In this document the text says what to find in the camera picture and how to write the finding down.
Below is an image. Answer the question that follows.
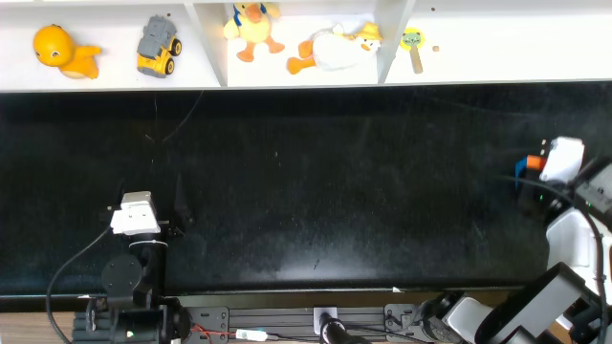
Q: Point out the yellow rubber duck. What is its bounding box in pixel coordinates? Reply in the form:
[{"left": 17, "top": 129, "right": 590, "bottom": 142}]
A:
[{"left": 32, "top": 24, "right": 103, "bottom": 80}]

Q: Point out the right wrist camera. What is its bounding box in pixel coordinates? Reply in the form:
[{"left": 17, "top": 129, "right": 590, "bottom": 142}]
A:
[{"left": 539, "top": 136, "right": 586, "bottom": 184}]

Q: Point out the white plush duck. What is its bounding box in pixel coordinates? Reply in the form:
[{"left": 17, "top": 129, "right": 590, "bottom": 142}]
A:
[{"left": 286, "top": 21, "right": 383, "bottom": 76}]

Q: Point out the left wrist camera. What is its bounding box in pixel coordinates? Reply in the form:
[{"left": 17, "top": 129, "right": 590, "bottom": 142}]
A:
[{"left": 110, "top": 190, "right": 162, "bottom": 237}]

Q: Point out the yellow plush duck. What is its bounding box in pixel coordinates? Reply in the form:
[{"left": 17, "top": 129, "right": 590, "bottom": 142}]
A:
[{"left": 222, "top": 2, "right": 286, "bottom": 64}]

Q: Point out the yellow and green rattle drum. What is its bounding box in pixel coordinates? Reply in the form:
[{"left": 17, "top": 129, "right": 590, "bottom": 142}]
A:
[{"left": 400, "top": 28, "right": 441, "bottom": 75}]

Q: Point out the many-coloured puzzle cube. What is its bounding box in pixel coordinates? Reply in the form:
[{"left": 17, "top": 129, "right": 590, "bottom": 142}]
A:
[{"left": 514, "top": 154, "right": 548, "bottom": 190}]

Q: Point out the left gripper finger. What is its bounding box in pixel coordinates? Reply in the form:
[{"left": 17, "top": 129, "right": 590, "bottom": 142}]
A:
[{"left": 173, "top": 172, "right": 194, "bottom": 228}]

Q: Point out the mounting rail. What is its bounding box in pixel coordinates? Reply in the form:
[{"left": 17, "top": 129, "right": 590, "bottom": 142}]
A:
[{"left": 71, "top": 295, "right": 431, "bottom": 344}]

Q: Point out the black cable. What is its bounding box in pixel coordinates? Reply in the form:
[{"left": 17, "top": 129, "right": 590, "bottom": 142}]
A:
[
  {"left": 45, "top": 226, "right": 114, "bottom": 344},
  {"left": 496, "top": 174, "right": 609, "bottom": 344}
]

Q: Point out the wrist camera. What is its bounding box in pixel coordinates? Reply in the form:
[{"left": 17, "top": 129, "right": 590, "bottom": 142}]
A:
[
  {"left": 110, "top": 190, "right": 162, "bottom": 237},
  {"left": 539, "top": 136, "right": 586, "bottom": 184}
]

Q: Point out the white shelf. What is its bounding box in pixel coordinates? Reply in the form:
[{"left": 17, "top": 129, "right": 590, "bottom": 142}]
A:
[{"left": 0, "top": 0, "right": 612, "bottom": 94}]

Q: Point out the grey and yellow toy truck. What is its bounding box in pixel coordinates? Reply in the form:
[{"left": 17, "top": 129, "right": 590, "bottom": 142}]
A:
[{"left": 136, "top": 14, "right": 184, "bottom": 79}]

